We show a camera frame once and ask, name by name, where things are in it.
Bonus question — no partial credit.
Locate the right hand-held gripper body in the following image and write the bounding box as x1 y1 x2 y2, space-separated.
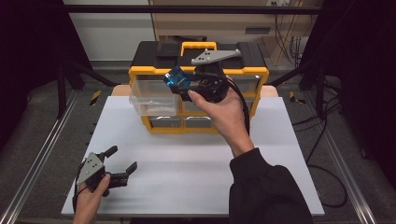
190 49 242 104

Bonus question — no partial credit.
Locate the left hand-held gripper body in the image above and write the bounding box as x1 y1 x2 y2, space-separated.
76 151 129 198

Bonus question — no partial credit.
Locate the small blue plastic case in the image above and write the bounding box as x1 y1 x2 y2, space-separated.
162 64 191 89

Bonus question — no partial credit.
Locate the clear plastic storage drawer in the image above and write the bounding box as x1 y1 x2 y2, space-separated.
129 76 183 117

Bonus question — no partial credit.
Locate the yellow black drawer organizer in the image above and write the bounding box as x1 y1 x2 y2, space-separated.
128 41 270 134

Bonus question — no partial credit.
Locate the person's left hand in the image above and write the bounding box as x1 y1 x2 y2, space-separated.
72 174 111 224

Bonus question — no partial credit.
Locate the person's right hand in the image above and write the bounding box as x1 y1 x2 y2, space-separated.
187 78 255 158

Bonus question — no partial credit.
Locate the light wooden cabinet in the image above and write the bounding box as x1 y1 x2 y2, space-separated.
148 0 325 66

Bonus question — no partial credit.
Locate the grid of clear drawers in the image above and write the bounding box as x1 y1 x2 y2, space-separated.
148 74 262 129

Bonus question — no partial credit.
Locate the black horizontal bar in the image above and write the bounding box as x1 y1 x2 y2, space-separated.
62 4 323 15

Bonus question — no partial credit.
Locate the left yellow clamp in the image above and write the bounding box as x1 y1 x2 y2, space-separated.
89 90 102 106

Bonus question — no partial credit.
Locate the yellow clamp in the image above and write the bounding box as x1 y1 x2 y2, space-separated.
89 90 102 106
289 91 307 105

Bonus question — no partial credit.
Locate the light wooden board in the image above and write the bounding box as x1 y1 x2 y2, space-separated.
111 84 279 98

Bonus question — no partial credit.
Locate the black metal stand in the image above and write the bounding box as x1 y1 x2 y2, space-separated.
269 59 328 119
55 55 120 119

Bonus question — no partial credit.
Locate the right yellow clamp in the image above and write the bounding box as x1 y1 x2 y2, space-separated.
289 91 307 105

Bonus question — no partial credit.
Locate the white cabinet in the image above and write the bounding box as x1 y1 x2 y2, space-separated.
62 0 157 62

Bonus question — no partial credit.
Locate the black curtain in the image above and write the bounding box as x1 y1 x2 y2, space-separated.
311 0 396 181
0 0 92 150

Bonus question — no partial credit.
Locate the left hand-held gripper cable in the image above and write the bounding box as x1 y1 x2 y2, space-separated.
72 176 87 213

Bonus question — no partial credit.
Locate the hand-held gripper cable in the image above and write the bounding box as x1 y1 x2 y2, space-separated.
227 77 251 136
72 176 87 213

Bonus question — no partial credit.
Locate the aluminium floor rail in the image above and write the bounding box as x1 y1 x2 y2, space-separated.
0 90 79 224
303 91 377 224

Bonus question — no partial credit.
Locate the right hand-held gripper cable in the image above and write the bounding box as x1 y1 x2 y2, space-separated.
227 77 251 136

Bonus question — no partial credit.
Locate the bundle of hanging cables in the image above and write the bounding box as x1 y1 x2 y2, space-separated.
274 13 304 66

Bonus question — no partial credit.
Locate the black looped floor cable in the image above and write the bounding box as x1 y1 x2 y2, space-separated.
292 102 348 209

